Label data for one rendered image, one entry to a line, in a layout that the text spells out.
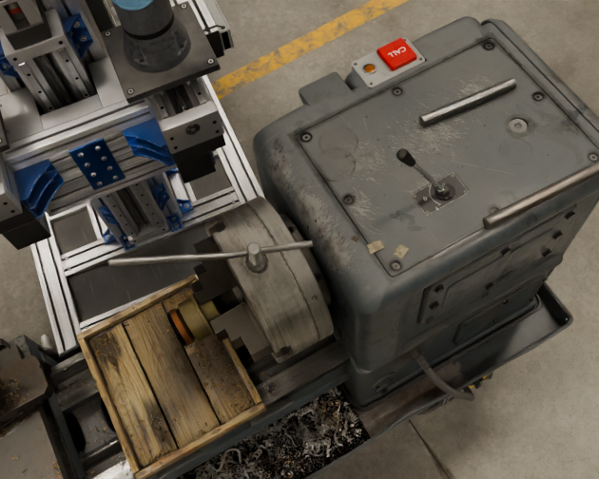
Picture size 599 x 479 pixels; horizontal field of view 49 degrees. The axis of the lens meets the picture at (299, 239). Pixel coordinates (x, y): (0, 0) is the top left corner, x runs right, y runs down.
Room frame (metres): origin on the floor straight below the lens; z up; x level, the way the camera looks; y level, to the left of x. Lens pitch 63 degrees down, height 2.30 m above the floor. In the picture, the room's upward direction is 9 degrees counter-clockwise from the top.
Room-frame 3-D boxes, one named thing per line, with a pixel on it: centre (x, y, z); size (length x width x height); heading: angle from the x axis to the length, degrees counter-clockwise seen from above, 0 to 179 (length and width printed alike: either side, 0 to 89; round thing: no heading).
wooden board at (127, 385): (0.45, 0.33, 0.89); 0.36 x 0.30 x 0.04; 21
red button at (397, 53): (0.91, -0.25, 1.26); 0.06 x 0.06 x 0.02; 21
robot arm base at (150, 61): (1.13, 0.25, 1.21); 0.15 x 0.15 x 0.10
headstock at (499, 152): (0.70, -0.28, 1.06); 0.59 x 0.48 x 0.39; 111
